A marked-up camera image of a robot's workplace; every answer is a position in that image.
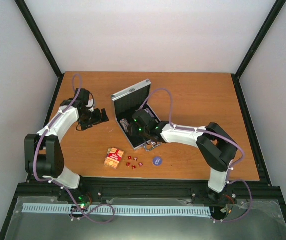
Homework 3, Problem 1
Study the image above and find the blue white poker chip stack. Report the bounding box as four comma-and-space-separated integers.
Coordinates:
120, 118, 131, 134

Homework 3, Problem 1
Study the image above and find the red playing card deck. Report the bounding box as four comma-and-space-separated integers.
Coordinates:
104, 147, 124, 169

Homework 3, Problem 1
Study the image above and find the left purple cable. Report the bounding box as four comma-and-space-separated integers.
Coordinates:
32, 73, 116, 225

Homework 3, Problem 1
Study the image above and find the black aluminium frame rail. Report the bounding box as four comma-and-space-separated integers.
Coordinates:
15, 176, 282, 208

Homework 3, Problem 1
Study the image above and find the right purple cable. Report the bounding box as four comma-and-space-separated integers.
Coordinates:
140, 87, 253, 224

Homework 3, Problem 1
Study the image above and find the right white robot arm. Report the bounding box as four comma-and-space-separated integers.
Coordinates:
127, 109, 239, 194

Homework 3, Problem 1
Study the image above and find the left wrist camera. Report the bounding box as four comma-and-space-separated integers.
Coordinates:
86, 98, 95, 112

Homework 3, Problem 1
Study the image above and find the blue small blind button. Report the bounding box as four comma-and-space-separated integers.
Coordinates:
152, 156, 162, 167

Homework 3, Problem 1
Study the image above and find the white slotted cable duct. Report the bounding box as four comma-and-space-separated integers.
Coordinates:
22, 203, 211, 218

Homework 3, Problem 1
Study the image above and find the aluminium poker case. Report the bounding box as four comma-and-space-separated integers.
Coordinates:
110, 78, 164, 152

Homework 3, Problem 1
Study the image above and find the purple cable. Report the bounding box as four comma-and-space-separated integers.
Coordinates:
140, 87, 253, 224
32, 73, 116, 225

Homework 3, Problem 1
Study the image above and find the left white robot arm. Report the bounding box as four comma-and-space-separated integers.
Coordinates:
24, 99, 108, 201

